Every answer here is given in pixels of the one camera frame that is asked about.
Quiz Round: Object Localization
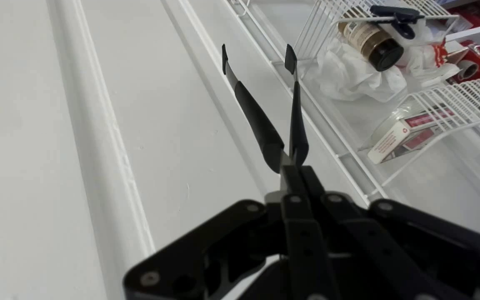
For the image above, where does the white red box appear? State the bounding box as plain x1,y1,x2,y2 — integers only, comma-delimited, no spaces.
365,107,454,167

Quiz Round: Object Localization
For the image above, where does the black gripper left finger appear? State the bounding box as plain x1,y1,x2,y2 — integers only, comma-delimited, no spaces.
122,166,339,300

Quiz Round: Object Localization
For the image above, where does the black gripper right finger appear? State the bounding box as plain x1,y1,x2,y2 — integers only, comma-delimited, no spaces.
300,166,480,300

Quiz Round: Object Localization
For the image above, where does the white plastic bag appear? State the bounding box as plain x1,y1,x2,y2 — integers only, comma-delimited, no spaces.
315,22,464,106

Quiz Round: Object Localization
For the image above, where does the brown jar black lid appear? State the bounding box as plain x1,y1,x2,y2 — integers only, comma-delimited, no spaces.
337,19,405,74

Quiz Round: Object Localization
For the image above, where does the black clip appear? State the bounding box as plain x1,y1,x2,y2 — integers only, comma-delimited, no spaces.
369,4,427,41

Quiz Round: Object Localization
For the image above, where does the white wire door rack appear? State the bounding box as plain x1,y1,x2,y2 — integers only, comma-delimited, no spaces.
225,0,480,206

